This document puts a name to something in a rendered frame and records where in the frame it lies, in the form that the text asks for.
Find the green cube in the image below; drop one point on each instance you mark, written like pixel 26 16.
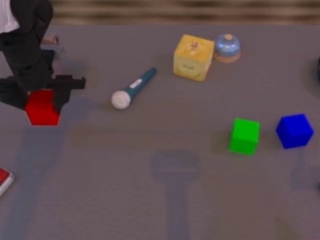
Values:
pixel 244 136

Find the small grey blue object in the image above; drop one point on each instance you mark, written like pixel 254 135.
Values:
pixel 51 46

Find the red cube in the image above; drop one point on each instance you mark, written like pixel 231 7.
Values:
pixel 41 110

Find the black object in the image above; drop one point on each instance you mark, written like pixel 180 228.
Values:
pixel 317 70

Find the red and white flat object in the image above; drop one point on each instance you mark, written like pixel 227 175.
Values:
pixel 3 178

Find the teal microphone with white head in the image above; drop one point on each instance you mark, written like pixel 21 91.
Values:
pixel 135 86

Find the blue service bell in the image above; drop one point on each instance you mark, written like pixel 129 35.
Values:
pixel 227 47

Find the yellow toy cube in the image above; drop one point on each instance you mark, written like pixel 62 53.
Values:
pixel 193 57

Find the blue cube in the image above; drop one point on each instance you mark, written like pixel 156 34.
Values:
pixel 295 131

